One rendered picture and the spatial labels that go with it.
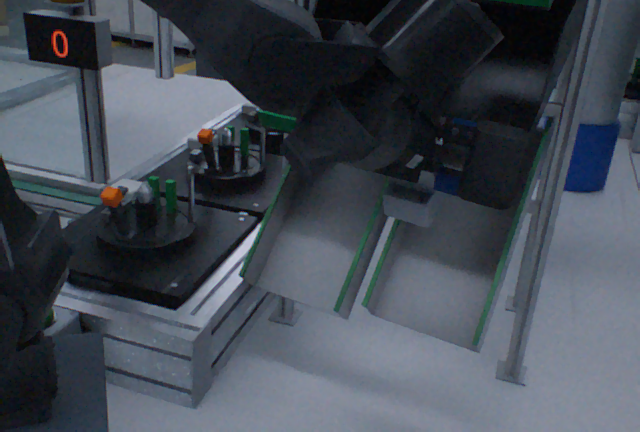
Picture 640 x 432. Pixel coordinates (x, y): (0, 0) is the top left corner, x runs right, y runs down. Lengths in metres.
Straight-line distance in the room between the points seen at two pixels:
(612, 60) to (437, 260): 0.81
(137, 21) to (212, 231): 5.50
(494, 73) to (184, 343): 0.47
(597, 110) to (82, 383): 1.20
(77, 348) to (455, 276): 0.41
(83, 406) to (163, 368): 0.27
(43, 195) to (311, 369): 0.56
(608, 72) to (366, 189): 0.79
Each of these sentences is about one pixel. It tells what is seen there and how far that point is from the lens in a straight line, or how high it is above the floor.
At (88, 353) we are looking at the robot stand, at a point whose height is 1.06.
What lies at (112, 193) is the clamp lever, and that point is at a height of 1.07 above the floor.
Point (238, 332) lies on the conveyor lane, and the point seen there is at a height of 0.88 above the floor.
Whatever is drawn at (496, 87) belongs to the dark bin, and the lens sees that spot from 0.78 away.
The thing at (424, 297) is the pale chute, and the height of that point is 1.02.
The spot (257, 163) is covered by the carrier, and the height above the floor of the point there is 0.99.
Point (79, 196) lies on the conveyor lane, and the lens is 1.17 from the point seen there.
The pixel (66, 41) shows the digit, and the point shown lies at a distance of 1.07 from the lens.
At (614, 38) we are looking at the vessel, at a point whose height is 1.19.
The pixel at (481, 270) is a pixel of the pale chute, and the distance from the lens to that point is 0.78.
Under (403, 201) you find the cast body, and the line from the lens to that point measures 0.58.
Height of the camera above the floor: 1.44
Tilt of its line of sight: 25 degrees down
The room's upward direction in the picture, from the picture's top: 4 degrees clockwise
